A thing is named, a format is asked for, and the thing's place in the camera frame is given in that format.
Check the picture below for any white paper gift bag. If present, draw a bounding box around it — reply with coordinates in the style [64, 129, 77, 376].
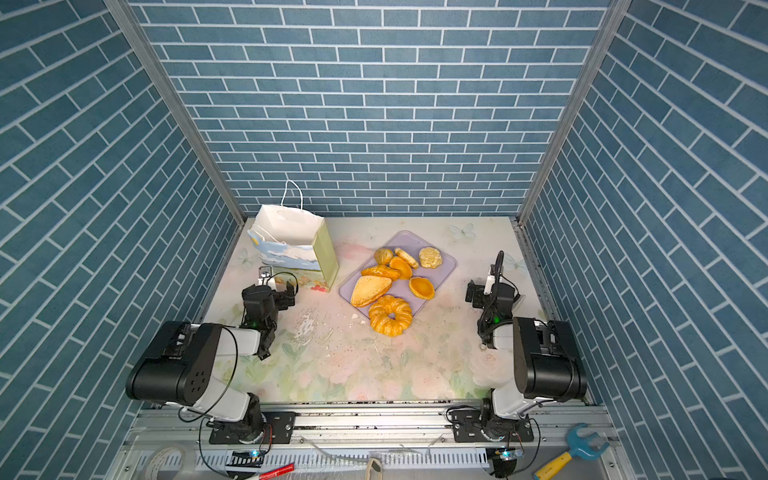
[248, 180, 339, 292]

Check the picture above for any orange egg tart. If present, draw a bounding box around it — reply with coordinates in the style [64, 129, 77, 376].
[408, 277, 435, 300]

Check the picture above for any pale crumbly scone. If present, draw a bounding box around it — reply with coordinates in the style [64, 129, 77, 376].
[419, 247, 443, 269]

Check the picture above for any round brown bun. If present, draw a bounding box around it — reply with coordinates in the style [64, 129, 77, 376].
[374, 248, 394, 265]

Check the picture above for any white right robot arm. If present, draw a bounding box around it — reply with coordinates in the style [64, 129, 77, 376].
[465, 281, 588, 442]

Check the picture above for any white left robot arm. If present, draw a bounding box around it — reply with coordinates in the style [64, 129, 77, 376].
[126, 281, 298, 445]

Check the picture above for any triangular toast bread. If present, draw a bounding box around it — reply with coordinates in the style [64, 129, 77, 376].
[349, 275, 393, 308]

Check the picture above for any orange round flat bread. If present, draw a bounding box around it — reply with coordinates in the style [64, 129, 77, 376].
[389, 256, 413, 280]

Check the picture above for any small croissant bread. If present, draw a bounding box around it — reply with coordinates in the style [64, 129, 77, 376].
[361, 265, 401, 281]

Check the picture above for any lilac plastic tray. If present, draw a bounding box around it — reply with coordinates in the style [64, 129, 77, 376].
[338, 230, 458, 316]

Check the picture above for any blue yellow toy wrench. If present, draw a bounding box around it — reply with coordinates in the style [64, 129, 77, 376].
[533, 423, 609, 480]

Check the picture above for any roll of white tape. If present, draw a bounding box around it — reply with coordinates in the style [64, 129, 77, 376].
[140, 445, 194, 480]

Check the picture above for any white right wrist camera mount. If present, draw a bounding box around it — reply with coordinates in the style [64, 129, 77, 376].
[483, 274, 496, 295]

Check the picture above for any ring shaped croissant bread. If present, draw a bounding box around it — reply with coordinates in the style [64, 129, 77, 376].
[368, 295, 413, 337]

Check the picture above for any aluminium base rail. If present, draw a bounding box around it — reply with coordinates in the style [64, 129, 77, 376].
[128, 400, 613, 448]

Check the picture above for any red handled tool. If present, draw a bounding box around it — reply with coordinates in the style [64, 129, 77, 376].
[249, 463, 295, 480]

